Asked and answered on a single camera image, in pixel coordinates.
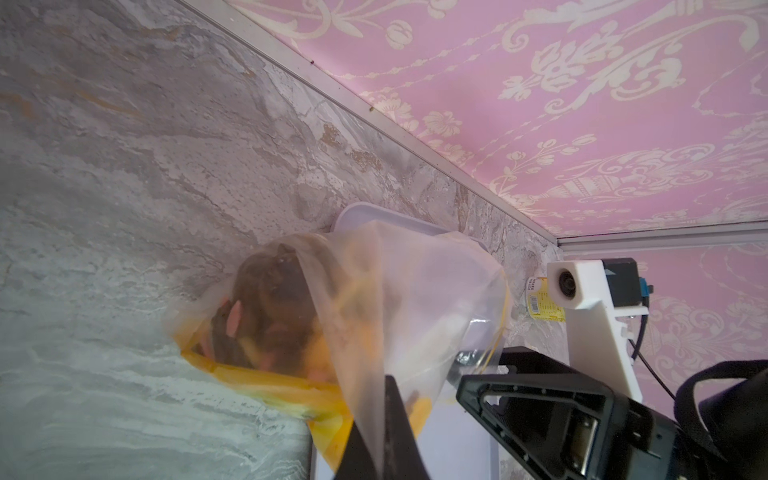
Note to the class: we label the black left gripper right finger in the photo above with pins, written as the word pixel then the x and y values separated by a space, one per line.
pixel 402 460

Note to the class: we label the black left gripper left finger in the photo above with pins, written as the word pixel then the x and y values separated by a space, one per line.
pixel 356 463

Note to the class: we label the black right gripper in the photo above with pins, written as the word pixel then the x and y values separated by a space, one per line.
pixel 561 424

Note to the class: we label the clear ziploc bag of cookies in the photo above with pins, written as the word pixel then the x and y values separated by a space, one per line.
pixel 315 324

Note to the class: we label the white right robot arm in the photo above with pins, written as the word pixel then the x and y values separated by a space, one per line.
pixel 598 349

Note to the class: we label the lilac plastic tray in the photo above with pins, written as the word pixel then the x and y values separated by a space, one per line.
pixel 452 445

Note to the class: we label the yellow tin can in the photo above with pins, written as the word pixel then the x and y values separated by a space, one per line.
pixel 540 305

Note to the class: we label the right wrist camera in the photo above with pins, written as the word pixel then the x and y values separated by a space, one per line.
pixel 614 284

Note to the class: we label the aluminium frame post right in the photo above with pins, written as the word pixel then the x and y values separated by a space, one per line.
pixel 684 237

